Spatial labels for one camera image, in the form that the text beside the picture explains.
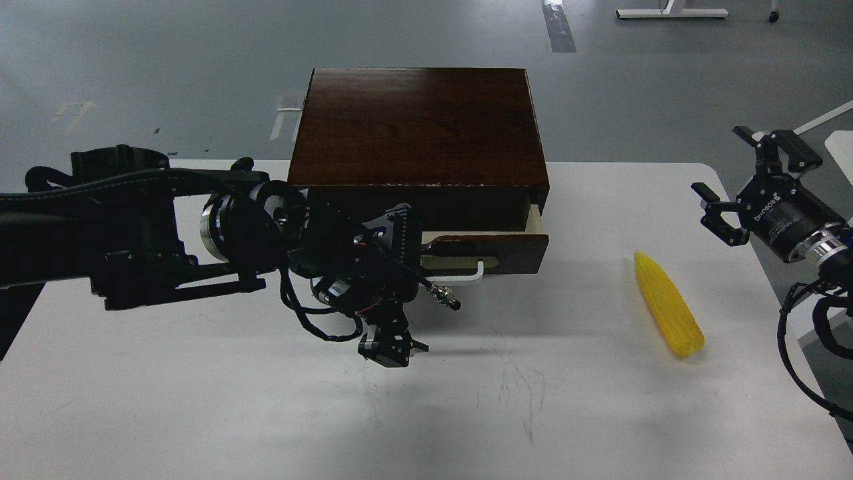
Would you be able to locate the yellow corn cob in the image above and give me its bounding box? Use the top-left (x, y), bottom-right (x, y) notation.
top-left (634, 250), bottom-right (706, 357)

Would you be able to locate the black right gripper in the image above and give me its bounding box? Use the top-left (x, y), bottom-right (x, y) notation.
top-left (691, 125), bottom-right (845, 263)

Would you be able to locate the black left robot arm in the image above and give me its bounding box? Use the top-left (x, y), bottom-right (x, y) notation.
top-left (1, 145), bottom-right (450, 367)

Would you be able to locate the wooden drawer with white handle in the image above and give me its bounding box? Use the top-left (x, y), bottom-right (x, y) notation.
top-left (421, 204), bottom-right (550, 275)

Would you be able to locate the white side table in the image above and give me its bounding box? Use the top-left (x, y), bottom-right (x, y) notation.
top-left (793, 100), bottom-right (852, 187)

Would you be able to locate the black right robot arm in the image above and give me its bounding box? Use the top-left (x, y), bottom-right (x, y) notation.
top-left (691, 127), bottom-right (852, 421)

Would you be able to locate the white desk leg base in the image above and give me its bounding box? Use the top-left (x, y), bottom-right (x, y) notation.
top-left (616, 1), bottom-right (729, 19)

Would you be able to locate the dark wooden drawer cabinet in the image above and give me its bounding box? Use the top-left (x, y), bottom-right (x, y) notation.
top-left (287, 67), bottom-right (550, 231)

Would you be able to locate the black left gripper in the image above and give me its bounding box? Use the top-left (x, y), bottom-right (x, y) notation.
top-left (311, 203), bottom-right (430, 367)

